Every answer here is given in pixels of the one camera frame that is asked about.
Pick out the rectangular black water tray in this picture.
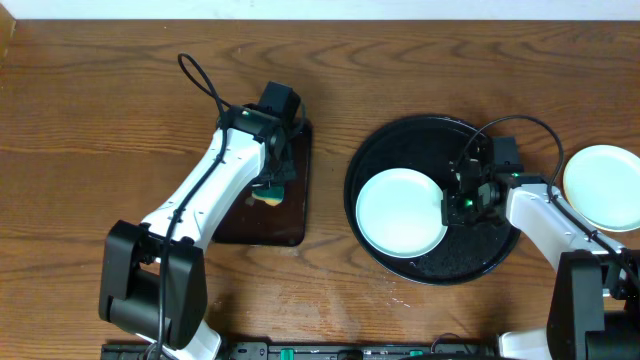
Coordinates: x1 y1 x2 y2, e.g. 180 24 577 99
212 122 313 247

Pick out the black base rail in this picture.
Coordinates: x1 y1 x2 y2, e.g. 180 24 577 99
99 341 501 360

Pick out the light green plate with stain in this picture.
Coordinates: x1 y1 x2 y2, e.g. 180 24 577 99
563 145 639 232

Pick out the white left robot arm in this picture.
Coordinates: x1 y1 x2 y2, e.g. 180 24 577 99
98 104 307 359

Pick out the round black tray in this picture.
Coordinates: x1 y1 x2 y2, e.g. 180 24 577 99
344 114 520 285

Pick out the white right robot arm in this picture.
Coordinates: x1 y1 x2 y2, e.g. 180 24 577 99
442 157 639 359

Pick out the green yellow sponge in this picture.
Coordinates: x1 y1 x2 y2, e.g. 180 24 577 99
251 185 285 207

